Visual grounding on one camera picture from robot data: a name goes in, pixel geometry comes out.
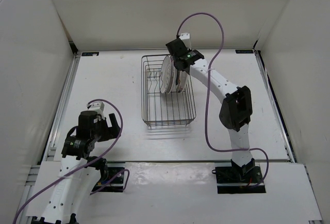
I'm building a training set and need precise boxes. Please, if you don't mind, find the green red rimmed plate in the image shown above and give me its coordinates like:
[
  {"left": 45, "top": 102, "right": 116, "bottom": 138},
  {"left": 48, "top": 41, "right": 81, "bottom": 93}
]
[{"left": 175, "top": 70, "right": 189, "bottom": 93}]

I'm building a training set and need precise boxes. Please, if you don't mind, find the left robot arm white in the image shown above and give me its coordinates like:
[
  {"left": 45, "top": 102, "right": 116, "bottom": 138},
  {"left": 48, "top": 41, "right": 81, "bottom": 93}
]
[{"left": 31, "top": 110, "right": 120, "bottom": 223}]

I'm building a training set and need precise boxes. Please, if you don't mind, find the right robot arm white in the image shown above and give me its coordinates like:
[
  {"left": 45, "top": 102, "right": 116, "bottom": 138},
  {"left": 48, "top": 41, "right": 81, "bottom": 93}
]
[{"left": 166, "top": 38, "right": 255, "bottom": 183}]

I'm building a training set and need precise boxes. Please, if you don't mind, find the white plate in rack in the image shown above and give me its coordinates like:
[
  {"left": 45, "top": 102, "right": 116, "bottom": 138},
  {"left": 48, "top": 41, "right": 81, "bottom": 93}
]
[{"left": 160, "top": 56, "right": 176, "bottom": 94}]

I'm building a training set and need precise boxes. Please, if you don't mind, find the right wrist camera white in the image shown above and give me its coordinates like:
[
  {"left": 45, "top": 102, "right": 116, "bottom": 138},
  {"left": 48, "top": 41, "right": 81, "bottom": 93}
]
[{"left": 179, "top": 33, "right": 192, "bottom": 51}]

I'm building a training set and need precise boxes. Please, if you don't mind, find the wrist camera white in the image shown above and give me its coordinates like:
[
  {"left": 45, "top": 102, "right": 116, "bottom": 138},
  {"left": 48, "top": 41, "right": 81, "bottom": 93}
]
[
  {"left": 179, "top": 33, "right": 192, "bottom": 51},
  {"left": 87, "top": 101, "right": 105, "bottom": 119}
]

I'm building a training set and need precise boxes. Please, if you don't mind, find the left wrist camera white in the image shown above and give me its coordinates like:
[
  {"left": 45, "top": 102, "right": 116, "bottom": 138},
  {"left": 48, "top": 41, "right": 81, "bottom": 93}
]
[{"left": 87, "top": 101, "right": 105, "bottom": 119}]

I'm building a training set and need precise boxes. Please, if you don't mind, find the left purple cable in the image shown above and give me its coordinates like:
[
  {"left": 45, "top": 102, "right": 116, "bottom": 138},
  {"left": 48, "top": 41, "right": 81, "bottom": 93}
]
[{"left": 12, "top": 99, "right": 130, "bottom": 222}]

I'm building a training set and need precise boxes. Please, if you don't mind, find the wire dish rack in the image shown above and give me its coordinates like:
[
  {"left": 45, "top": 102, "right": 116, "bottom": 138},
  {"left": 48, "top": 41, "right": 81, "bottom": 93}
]
[{"left": 141, "top": 54, "right": 196, "bottom": 128}]

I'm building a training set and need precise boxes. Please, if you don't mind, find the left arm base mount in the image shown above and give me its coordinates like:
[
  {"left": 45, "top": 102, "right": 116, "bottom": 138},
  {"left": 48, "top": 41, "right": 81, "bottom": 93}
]
[{"left": 90, "top": 167, "right": 130, "bottom": 195}]

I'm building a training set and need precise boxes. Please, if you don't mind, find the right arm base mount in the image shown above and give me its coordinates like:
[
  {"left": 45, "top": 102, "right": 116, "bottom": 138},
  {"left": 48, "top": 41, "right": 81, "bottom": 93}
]
[{"left": 212, "top": 166, "right": 266, "bottom": 194}]

